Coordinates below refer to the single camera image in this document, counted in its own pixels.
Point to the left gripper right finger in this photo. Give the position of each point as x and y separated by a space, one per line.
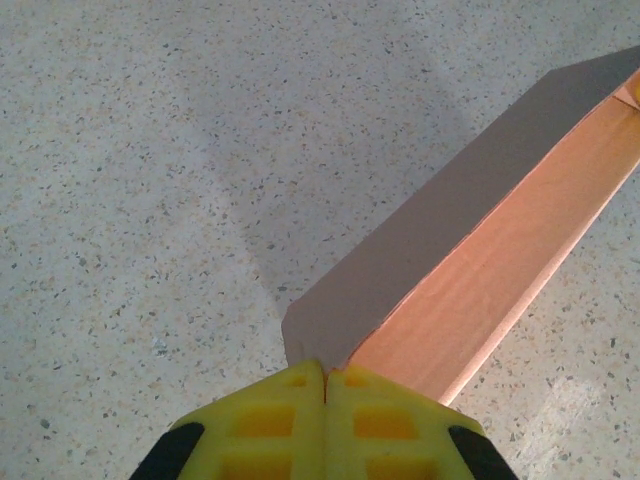
400 440

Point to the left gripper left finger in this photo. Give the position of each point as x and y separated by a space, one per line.
260 440

